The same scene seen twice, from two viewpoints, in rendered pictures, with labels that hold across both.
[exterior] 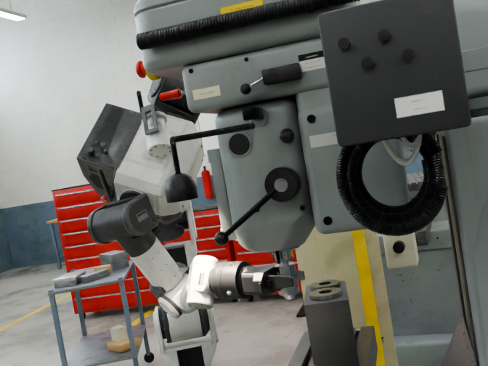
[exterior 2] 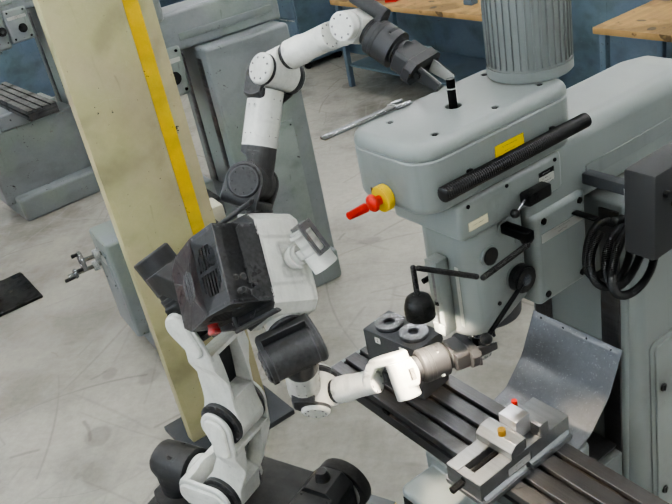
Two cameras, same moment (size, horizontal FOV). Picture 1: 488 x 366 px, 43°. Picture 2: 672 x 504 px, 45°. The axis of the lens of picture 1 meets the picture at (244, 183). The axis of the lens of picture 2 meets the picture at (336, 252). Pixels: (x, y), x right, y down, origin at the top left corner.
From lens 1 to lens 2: 1.76 m
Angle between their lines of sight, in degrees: 51
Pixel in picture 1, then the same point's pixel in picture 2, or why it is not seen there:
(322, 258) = not seen: hidden behind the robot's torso
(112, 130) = (239, 255)
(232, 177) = (481, 284)
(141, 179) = (299, 300)
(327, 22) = (659, 181)
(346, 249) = not seen: hidden behind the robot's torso
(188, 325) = (255, 416)
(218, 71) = (486, 201)
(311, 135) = (542, 234)
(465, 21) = (621, 125)
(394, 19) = not seen: outside the picture
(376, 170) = (575, 246)
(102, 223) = (291, 363)
